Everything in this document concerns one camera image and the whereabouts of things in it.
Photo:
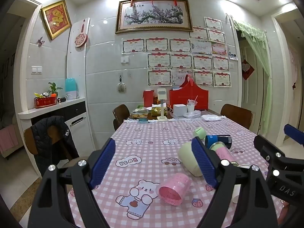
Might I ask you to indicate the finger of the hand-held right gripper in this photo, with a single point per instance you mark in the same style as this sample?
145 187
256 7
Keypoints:
266 146
294 134

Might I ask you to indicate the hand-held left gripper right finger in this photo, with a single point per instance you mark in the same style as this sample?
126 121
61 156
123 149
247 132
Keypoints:
204 163

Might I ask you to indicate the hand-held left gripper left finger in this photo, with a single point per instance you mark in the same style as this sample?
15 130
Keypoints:
103 163

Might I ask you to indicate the large pale green cup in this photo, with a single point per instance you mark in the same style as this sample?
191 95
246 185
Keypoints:
187 156

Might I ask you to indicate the pink cup with green rim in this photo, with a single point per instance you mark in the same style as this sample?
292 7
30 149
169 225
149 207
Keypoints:
224 154

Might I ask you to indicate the small green cup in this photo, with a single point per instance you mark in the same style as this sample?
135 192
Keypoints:
199 132

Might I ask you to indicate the white cup with straws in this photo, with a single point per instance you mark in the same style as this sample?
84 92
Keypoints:
190 106

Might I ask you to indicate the blue can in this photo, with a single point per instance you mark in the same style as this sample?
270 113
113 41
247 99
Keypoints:
220 139

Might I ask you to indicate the brown wooden chair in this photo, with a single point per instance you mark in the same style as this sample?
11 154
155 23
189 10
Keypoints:
28 137
121 115
237 116

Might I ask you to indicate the white plastic bag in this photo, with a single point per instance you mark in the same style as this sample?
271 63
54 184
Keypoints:
212 117

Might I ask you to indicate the pink checkered bear tablecloth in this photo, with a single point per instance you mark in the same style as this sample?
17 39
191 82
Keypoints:
147 147

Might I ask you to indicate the white door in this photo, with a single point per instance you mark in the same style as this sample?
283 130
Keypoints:
251 99

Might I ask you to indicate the clear plastic bag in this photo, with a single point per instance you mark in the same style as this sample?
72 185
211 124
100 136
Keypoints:
196 114

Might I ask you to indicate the white square box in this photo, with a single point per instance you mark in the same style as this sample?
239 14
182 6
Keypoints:
180 111

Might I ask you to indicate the white and black cabinet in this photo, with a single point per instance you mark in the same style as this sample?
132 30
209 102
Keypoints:
76 111

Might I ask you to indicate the green curtain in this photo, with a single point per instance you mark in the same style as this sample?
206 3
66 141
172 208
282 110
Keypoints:
266 80

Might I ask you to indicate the black puffer jacket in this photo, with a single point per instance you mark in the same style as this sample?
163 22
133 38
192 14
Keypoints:
42 133

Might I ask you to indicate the yellow box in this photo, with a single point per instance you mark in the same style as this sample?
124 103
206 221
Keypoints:
156 111

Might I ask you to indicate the red gift bag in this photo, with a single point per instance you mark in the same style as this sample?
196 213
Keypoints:
190 92

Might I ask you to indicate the black cylinder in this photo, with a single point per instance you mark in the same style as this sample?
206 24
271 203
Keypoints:
61 100

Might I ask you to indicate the red diamond door decoration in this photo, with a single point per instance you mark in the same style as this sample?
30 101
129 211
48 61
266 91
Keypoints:
248 70

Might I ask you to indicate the tall red box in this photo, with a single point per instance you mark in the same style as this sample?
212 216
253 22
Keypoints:
148 99

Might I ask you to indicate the white desk stand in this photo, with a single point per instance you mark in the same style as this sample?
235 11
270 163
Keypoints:
162 93

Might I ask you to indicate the light blue humidifier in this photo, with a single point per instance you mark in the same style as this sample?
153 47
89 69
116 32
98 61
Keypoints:
71 86

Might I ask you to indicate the red tray with items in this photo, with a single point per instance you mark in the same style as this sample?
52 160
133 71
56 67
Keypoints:
45 102

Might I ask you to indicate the small potted plant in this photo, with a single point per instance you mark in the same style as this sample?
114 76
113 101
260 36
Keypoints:
53 89

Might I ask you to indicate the pink towel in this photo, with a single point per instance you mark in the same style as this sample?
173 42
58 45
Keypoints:
8 139

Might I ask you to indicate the pink round hanging ornament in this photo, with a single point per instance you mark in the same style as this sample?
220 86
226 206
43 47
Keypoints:
81 40

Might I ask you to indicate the gold framed red picture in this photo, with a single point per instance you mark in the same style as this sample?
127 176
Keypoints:
55 19

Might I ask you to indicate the framed plum blossom painting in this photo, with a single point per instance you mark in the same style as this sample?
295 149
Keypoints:
154 15

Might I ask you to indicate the small wall photo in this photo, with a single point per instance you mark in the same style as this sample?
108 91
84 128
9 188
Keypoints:
233 56

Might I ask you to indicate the group of wall certificates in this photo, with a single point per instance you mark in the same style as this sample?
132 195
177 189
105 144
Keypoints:
158 61

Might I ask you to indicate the white double wall switch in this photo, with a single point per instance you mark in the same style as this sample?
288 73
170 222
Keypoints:
37 69

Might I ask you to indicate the purple butterfly wall decoration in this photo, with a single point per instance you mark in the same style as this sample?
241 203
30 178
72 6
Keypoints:
40 41

